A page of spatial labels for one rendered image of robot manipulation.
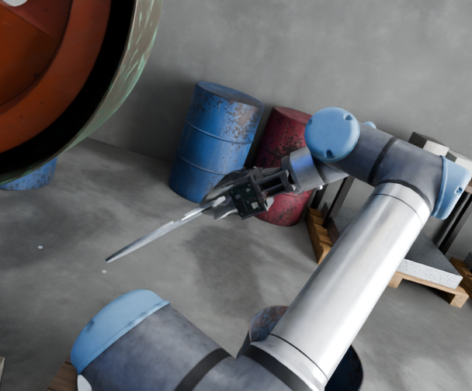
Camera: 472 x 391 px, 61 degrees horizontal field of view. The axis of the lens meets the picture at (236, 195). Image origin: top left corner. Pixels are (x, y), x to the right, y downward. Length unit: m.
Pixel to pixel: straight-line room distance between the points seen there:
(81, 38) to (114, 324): 0.48
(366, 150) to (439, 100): 3.52
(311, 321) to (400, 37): 3.55
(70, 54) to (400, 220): 0.57
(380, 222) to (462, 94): 3.69
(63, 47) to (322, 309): 0.57
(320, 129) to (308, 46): 3.14
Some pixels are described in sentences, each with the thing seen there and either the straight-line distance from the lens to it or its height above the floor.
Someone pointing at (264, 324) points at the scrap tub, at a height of 0.39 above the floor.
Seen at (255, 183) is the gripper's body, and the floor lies 1.15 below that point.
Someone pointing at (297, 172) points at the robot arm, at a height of 1.19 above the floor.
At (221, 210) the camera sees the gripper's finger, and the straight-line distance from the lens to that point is 0.80.
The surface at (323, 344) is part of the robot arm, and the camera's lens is 0.44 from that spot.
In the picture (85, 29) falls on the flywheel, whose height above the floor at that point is 1.30.
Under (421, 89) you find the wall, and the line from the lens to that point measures 4.00.
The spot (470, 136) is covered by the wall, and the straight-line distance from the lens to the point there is 4.30.
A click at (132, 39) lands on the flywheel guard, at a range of 0.69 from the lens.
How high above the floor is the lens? 1.38
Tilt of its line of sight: 22 degrees down
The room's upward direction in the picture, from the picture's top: 20 degrees clockwise
